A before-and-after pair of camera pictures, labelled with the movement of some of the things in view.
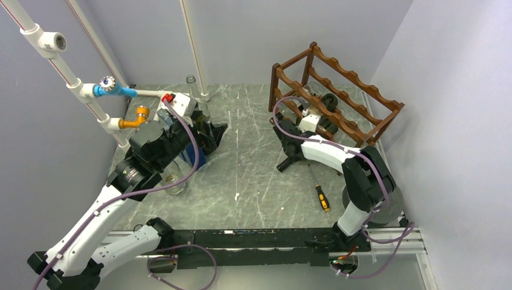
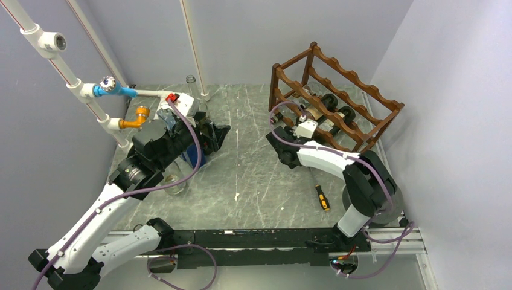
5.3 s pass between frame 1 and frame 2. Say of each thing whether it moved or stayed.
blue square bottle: stayed
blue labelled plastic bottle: stayed
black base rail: stayed
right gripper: moved
